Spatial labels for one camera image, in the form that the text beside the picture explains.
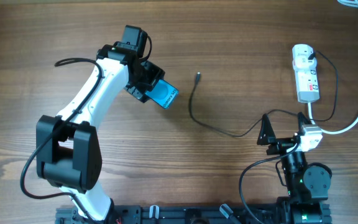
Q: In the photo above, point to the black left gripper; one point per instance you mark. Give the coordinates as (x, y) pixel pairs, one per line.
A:
(156, 73)

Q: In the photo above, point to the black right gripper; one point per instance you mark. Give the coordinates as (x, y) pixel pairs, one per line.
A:
(268, 137)

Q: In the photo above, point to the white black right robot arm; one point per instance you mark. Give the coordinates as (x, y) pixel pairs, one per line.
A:
(307, 183)

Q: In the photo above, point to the white power strip socket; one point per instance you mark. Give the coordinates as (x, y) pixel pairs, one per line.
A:
(307, 87)

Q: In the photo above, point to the white USB charger plug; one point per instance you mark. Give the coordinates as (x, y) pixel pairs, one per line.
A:
(304, 62)

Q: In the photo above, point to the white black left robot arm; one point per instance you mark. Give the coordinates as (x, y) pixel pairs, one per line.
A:
(68, 154)

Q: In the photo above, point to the blue screen smartphone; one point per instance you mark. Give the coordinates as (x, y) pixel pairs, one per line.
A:
(163, 94)

